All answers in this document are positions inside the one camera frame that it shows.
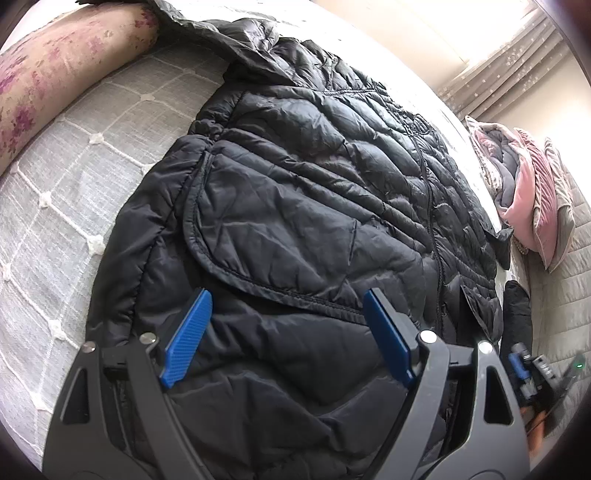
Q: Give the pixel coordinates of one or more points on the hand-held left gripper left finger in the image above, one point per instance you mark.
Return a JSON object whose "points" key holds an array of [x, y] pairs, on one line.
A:
{"points": [[187, 332]]}

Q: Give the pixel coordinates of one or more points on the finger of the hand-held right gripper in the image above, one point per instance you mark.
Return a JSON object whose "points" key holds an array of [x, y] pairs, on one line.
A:
{"points": [[518, 367]]}

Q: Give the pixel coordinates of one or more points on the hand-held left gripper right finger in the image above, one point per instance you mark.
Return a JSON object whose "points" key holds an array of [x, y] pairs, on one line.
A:
{"points": [[388, 337]]}

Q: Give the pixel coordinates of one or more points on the black puffer jacket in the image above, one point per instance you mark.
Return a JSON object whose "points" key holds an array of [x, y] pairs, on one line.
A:
{"points": [[300, 184]]}

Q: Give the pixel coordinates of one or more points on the grey quilted headboard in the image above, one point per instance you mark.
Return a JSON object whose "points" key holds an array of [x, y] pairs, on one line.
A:
{"points": [[570, 300]]}

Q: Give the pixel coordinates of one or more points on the grey striped pillow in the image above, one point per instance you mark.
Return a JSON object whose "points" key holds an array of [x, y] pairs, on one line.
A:
{"points": [[561, 207]]}

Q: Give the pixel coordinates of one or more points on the grey quilted bedspread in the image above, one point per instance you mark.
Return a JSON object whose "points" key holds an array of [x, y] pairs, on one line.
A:
{"points": [[69, 207]]}

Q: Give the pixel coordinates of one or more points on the pink pillow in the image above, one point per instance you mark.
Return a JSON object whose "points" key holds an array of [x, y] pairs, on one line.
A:
{"points": [[526, 194]]}

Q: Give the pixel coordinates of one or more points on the folded grey blanket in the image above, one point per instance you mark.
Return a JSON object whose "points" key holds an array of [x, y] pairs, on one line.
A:
{"points": [[498, 161]]}

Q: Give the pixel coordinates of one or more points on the floral bolster pillow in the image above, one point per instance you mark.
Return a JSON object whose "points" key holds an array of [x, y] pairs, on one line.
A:
{"points": [[60, 69]]}

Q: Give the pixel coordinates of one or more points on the grey starry curtain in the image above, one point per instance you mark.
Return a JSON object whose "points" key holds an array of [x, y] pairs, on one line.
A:
{"points": [[508, 69]]}

